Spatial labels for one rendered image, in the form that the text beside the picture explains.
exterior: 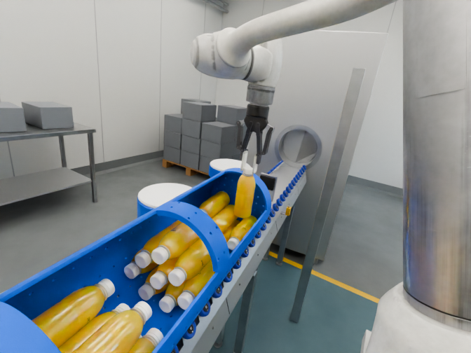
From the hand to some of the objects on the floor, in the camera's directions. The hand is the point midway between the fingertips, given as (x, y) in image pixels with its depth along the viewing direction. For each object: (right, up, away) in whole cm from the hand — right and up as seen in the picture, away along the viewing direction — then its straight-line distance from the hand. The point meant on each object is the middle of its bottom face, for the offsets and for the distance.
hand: (249, 162), depth 92 cm
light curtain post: (+38, -109, +96) cm, 150 cm away
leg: (+36, -88, +152) cm, 179 cm away
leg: (-4, -114, +66) cm, 132 cm away
